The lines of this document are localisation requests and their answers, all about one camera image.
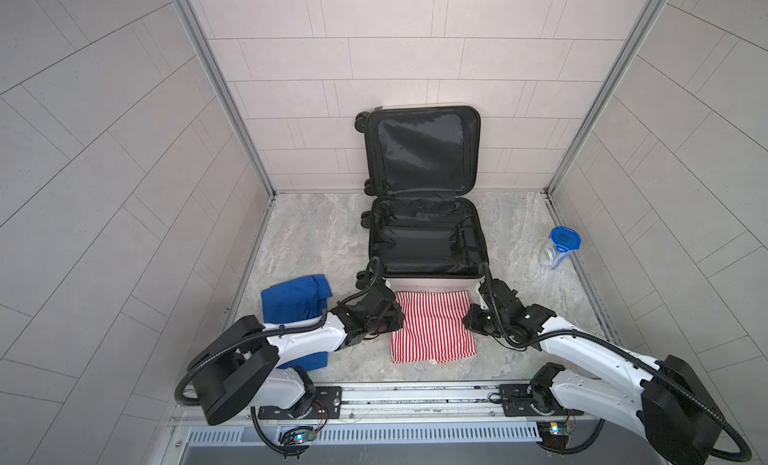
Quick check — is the aluminium corner post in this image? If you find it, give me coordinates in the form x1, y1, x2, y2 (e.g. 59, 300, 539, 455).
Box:
171, 0, 276, 199
544, 0, 668, 197

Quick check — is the right aluminium corner post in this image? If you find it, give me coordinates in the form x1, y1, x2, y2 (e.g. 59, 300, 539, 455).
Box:
544, 0, 668, 197

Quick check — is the left aluminium corner post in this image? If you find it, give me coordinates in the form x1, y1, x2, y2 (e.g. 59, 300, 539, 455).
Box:
171, 0, 276, 199

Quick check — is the black suitcase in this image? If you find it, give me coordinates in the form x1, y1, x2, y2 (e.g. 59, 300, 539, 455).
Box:
354, 105, 490, 281

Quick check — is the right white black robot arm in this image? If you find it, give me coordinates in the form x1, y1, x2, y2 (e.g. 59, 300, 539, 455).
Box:
463, 262, 753, 464

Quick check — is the clear cup blue lid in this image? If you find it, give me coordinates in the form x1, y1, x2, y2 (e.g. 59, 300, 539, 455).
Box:
544, 226, 582, 270

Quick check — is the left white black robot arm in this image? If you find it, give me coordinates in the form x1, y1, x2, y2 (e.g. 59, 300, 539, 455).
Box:
173, 257, 405, 425

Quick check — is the aluminium mounting rail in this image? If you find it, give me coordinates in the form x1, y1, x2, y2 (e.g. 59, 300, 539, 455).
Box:
169, 377, 676, 445

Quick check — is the right small circuit board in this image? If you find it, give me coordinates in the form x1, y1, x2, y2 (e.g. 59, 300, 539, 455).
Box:
536, 421, 573, 450

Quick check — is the left small circuit board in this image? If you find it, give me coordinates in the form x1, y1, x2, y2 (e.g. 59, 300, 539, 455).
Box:
279, 426, 318, 448

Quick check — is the red white striped cloth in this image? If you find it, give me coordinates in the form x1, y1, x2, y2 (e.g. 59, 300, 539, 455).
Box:
391, 290, 477, 364

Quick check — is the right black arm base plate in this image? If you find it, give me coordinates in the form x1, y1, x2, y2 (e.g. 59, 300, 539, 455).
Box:
490, 382, 582, 420

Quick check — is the small circuit board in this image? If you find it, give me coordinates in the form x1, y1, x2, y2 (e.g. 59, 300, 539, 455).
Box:
279, 426, 318, 448
536, 421, 573, 450

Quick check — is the blue t-shirt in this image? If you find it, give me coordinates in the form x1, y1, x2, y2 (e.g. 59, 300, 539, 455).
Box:
260, 274, 334, 371

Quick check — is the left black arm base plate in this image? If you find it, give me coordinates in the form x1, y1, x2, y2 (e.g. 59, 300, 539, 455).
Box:
257, 386, 343, 420

